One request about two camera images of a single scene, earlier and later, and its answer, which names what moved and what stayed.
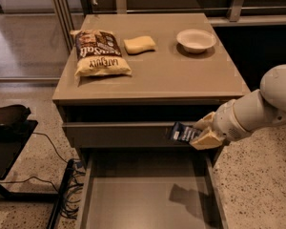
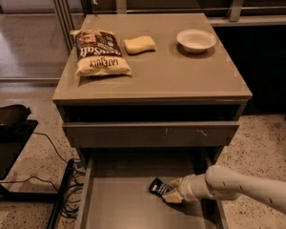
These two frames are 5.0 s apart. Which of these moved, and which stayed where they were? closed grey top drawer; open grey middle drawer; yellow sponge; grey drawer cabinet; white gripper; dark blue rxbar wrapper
Moved: dark blue rxbar wrapper; white gripper
Stayed: grey drawer cabinet; closed grey top drawer; open grey middle drawer; yellow sponge
